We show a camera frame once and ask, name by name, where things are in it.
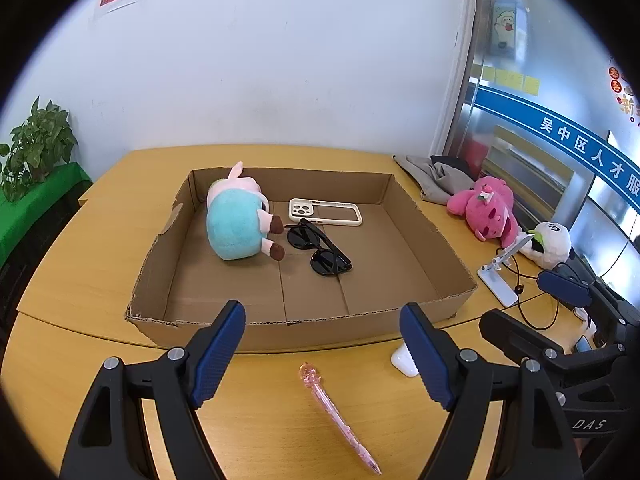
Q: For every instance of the black sunglasses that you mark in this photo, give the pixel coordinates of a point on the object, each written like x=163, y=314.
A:
x=325, y=260

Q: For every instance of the grey cloth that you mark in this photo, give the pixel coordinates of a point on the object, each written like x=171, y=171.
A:
x=425, y=175

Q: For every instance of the red window decoration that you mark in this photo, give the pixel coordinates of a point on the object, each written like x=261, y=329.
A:
x=625, y=95

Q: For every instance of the green potted plant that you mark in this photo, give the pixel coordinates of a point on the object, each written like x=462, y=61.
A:
x=37, y=145

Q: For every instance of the white phone case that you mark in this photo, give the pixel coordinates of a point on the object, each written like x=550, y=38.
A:
x=300, y=208

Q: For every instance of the pink pen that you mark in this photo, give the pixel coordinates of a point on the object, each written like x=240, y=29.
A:
x=330, y=405

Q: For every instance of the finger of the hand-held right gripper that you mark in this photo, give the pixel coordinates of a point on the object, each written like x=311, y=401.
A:
x=565, y=285
x=515, y=337

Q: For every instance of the shallow cardboard box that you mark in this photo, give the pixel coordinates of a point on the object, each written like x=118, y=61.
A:
x=390, y=270

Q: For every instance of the white panda plush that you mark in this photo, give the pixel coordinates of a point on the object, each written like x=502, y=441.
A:
x=552, y=242

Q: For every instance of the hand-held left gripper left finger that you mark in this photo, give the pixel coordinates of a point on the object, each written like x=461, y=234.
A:
x=220, y=355

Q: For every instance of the white phone stand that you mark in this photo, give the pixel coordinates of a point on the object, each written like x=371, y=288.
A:
x=497, y=285

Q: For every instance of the green table cloth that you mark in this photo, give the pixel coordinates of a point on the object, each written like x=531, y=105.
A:
x=30, y=210

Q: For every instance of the cartoon sheep poster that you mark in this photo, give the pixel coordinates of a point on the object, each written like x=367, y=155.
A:
x=507, y=22

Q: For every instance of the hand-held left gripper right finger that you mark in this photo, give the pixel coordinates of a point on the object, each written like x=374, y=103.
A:
x=427, y=355

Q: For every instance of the pink bear plush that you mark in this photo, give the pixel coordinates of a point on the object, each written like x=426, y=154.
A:
x=482, y=207

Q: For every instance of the pink and teal pig plush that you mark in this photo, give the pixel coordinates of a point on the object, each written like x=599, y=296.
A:
x=232, y=220

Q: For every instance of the blue window banner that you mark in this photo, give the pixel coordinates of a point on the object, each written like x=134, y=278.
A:
x=540, y=120

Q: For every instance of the small white case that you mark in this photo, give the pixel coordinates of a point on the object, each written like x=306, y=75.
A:
x=404, y=360

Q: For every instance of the yellow sticky note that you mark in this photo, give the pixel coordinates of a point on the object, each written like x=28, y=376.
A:
x=488, y=74
x=510, y=79
x=531, y=85

